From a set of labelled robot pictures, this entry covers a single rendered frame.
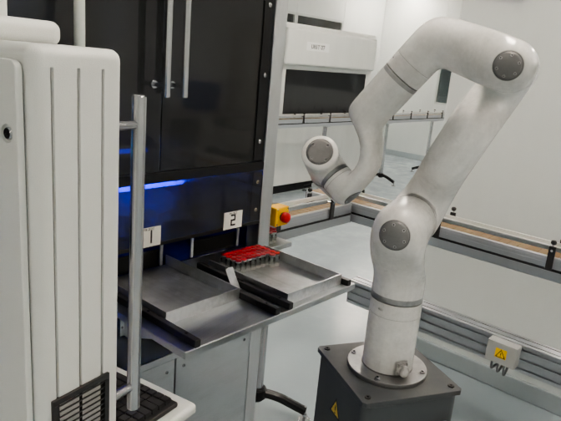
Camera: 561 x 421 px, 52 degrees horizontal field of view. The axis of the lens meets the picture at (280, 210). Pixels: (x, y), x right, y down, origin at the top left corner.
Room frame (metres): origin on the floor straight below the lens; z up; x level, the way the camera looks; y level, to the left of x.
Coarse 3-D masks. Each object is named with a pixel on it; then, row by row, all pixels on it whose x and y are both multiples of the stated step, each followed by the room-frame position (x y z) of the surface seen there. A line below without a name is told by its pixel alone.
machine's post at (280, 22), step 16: (288, 0) 1.99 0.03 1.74; (272, 32) 1.96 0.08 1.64; (272, 48) 1.95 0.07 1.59; (272, 64) 1.95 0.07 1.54; (272, 80) 1.96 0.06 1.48; (272, 96) 1.96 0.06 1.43; (272, 112) 1.97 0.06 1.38; (272, 128) 1.97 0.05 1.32; (272, 144) 1.98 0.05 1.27; (272, 160) 1.98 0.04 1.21; (272, 176) 1.99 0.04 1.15; (272, 192) 1.99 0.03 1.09; (256, 224) 1.96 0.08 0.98; (256, 240) 1.95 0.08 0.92; (256, 336) 1.97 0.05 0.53; (256, 352) 1.98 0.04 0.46; (256, 368) 1.99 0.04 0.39; (256, 384) 1.99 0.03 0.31
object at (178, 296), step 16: (144, 272) 1.65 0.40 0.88; (160, 272) 1.66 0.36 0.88; (176, 272) 1.67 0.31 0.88; (192, 272) 1.65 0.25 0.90; (128, 288) 1.52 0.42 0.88; (144, 288) 1.53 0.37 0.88; (160, 288) 1.54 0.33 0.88; (176, 288) 1.55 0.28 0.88; (192, 288) 1.56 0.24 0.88; (208, 288) 1.57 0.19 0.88; (224, 288) 1.55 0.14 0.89; (144, 304) 1.38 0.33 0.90; (160, 304) 1.43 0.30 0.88; (176, 304) 1.44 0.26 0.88; (192, 304) 1.39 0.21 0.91; (208, 304) 1.43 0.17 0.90; (224, 304) 1.47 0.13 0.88; (176, 320) 1.35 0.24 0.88
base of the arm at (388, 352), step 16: (384, 304) 1.20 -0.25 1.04; (368, 320) 1.24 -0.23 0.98; (384, 320) 1.19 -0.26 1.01; (400, 320) 1.18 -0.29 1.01; (416, 320) 1.20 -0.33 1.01; (368, 336) 1.22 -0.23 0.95; (384, 336) 1.19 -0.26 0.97; (400, 336) 1.18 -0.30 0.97; (416, 336) 1.21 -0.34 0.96; (352, 352) 1.27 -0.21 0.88; (368, 352) 1.22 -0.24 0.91; (384, 352) 1.19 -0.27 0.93; (400, 352) 1.18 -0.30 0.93; (352, 368) 1.21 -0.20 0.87; (368, 368) 1.21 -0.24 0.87; (384, 368) 1.19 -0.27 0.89; (400, 368) 1.17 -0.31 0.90; (416, 368) 1.23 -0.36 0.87; (384, 384) 1.15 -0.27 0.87; (400, 384) 1.15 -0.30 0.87; (416, 384) 1.17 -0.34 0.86
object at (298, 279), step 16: (288, 256) 1.84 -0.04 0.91; (256, 272) 1.73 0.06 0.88; (272, 272) 1.75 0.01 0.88; (288, 272) 1.76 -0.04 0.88; (304, 272) 1.77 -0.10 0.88; (320, 272) 1.75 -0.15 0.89; (336, 272) 1.71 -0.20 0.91; (272, 288) 1.54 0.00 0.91; (288, 288) 1.62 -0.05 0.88; (304, 288) 1.56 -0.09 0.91; (320, 288) 1.62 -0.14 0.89
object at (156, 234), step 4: (144, 228) 1.58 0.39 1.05; (148, 228) 1.58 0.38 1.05; (152, 228) 1.60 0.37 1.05; (156, 228) 1.61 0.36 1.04; (160, 228) 1.62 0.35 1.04; (144, 232) 1.58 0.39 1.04; (148, 232) 1.58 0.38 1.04; (152, 232) 1.60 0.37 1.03; (156, 232) 1.61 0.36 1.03; (160, 232) 1.62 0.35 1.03; (144, 236) 1.58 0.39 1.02; (148, 236) 1.58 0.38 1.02; (152, 236) 1.60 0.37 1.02; (156, 236) 1.61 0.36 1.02; (160, 236) 1.62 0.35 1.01; (144, 240) 1.58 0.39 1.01; (148, 240) 1.59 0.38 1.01; (152, 240) 1.60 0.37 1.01; (156, 240) 1.61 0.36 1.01; (144, 244) 1.58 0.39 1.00; (148, 244) 1.59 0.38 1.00; (152, 244) 1.60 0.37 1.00; (156, 244) 1.61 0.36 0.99
